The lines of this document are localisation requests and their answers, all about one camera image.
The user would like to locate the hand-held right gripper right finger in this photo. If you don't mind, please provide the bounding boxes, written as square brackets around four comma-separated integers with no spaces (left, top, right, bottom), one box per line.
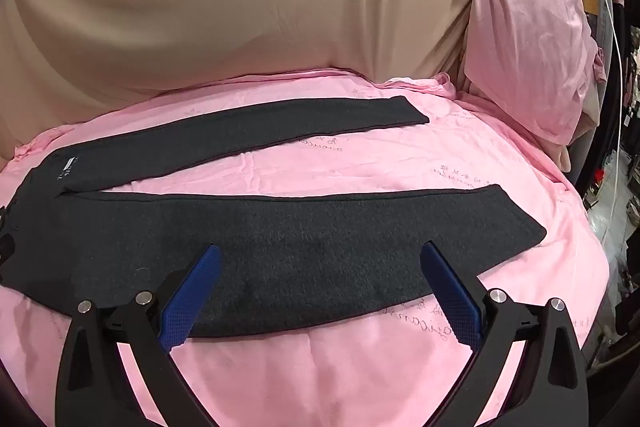
[421,242,591,427]

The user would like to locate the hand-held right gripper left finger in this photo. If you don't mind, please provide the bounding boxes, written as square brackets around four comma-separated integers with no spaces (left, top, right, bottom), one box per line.
[56,244,223,427]

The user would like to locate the dark grey pants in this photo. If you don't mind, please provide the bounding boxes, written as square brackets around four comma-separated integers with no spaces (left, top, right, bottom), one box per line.
[0,96,547,339]

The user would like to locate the pink bed sheet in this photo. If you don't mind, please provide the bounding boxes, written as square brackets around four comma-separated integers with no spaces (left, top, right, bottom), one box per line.
[0,72,616,427]

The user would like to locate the clear plastic bag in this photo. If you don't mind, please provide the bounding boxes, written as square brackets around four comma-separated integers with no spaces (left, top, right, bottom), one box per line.
[590,147,640,258]

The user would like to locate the pink pillow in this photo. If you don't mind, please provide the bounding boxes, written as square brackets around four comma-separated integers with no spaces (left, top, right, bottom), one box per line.
[457,0,608,148]

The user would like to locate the beige cloth backdrop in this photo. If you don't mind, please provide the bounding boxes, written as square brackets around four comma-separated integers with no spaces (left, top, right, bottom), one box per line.
[0,0,506,158]

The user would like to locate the white cable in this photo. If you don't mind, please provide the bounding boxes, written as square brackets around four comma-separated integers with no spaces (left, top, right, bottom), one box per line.
[580,0,632,218]

